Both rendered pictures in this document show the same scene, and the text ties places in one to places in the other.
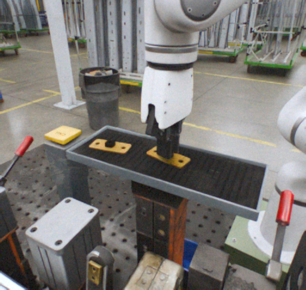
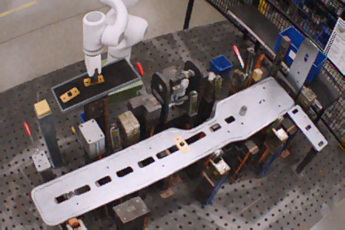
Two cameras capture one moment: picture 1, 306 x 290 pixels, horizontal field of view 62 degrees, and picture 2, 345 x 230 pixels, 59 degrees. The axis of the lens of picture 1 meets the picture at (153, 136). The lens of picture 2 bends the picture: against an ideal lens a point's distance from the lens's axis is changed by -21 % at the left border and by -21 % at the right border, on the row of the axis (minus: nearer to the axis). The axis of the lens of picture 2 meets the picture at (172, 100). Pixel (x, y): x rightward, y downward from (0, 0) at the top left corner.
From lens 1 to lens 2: 116 cm
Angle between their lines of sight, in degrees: 57
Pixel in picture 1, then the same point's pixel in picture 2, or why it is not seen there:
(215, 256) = (135, 99)
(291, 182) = (120, 51)
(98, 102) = not seen: outside the picture
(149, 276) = (126, 121)
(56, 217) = (88, 132)
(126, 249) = (63, 141)
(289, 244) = not seen: hidden behind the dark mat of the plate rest
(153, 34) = (95, 47)
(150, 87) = (95, 63)
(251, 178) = (125, 66)
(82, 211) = (91, 124)
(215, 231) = not seen: hidden behind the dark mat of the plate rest
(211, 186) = (120, 80)
